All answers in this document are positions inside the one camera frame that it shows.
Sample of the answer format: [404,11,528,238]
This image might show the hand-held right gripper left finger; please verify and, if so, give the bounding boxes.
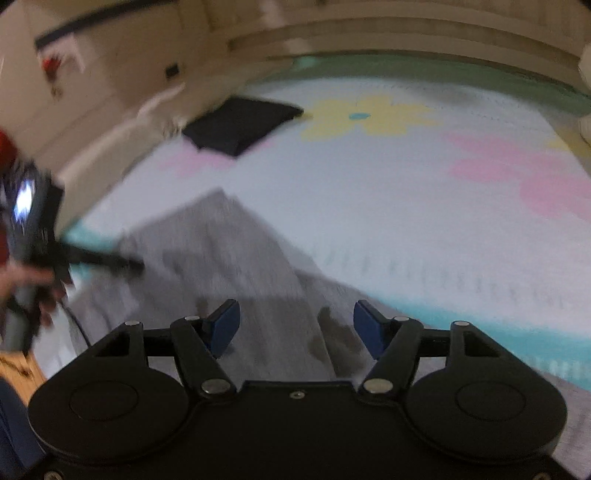
[85,299,241,400]

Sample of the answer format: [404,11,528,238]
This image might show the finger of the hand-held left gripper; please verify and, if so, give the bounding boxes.
[54,241,147,278]

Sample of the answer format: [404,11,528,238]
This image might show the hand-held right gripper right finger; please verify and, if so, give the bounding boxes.
[353,299,509,403]

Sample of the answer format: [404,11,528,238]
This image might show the grey speckled pants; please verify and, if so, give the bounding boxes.
[34,187,591,480]

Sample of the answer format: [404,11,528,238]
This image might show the person's left forearm red sleeve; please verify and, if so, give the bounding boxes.
[0,129,19,273]

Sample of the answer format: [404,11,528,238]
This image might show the person's left hand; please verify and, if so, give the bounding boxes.
[0,267,75,329]

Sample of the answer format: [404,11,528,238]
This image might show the floral pastel blanket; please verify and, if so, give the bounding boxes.
[60,55,591,384]

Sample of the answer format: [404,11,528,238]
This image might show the blue cloth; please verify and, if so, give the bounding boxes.
[0,376,44,469]

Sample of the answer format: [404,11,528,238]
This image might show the black folded cloth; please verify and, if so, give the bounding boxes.
[181,96,305,158]

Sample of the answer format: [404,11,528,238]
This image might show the white red wall sticker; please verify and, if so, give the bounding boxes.
[34,33,89,99]

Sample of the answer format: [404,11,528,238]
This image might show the wooden bed frame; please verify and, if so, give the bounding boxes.
[225,16,591,75]

